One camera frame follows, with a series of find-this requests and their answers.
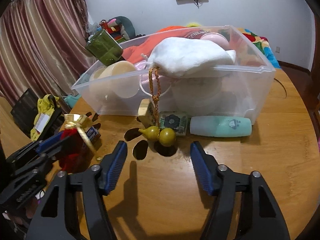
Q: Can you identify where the grey plush toy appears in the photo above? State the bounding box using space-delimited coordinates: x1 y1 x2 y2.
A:
116 16 136 40

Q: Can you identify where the pink round fan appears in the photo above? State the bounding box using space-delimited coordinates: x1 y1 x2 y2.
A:
200 32 230 50

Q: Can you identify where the blue cigarette pack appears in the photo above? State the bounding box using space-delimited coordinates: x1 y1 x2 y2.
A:
86 126 101 144

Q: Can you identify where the cream plastic jar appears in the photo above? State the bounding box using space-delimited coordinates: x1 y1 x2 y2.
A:
88 61 139 103

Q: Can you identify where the yellow cloth on chair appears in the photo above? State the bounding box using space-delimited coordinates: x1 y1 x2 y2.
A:
30 94 60 141

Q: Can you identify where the yellow gourd charm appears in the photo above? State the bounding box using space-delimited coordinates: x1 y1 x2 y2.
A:
138 67 177 147

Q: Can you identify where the pink striped curtain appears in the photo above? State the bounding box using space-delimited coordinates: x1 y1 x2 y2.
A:
1 0 95 105

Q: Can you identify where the teal lotion bottle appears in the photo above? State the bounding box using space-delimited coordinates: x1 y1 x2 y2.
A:
189 116 252 138

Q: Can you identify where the red velvet gift pouch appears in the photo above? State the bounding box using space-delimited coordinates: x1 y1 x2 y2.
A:
59 112 95 173

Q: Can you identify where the white drawstring cloth bag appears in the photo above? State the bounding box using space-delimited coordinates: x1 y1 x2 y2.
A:
141 37 236 79

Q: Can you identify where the colourful patchwork blanket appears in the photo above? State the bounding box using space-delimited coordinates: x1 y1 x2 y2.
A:
238 28 281 69

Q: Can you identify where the green floral tin box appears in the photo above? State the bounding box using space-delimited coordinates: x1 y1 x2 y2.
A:
159 111 190 137

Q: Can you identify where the clear plastic storage bin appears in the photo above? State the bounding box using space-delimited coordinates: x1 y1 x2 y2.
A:
72 25 276 122

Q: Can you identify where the wooden tag block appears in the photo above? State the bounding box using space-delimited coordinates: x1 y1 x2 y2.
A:
137 99 156 128

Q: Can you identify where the yellow curved pillow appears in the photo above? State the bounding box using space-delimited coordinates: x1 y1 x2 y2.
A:
186 22 202 28

